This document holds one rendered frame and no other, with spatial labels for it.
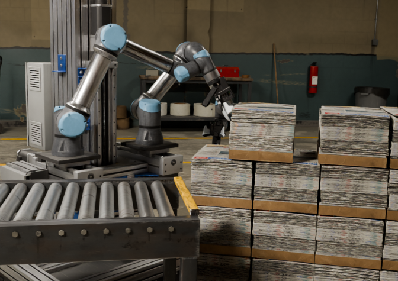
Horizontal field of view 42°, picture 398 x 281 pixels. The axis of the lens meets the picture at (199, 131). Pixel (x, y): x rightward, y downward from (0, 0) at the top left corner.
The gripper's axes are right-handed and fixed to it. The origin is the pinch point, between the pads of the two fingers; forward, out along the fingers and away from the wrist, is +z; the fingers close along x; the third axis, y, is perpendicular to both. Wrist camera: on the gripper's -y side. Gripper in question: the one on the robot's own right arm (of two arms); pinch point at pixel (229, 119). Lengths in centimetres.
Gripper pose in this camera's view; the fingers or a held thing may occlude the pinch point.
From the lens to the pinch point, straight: 251.5
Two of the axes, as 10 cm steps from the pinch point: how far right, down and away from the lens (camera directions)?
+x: 1.8, -1.5, 9.7
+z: 4.6, 8.9, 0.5
